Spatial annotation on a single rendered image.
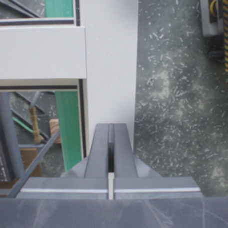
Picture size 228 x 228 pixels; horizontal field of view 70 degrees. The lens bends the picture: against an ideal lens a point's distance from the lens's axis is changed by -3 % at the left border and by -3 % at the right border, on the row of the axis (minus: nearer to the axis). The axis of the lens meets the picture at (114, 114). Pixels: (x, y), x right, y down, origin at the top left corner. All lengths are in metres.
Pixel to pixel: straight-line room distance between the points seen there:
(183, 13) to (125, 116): 1.07
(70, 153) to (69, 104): 0.08
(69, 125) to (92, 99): 0.10
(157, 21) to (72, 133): 0.98
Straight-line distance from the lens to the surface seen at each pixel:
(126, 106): 0.15
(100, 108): 0.15
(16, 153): 0.71
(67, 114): 0.24
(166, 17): 1.16
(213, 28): 1.11
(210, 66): 1.25
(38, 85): 0.22
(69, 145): 0.25
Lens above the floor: 1.08
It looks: 73 degrees down
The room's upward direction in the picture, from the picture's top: 178 degrees clockwise
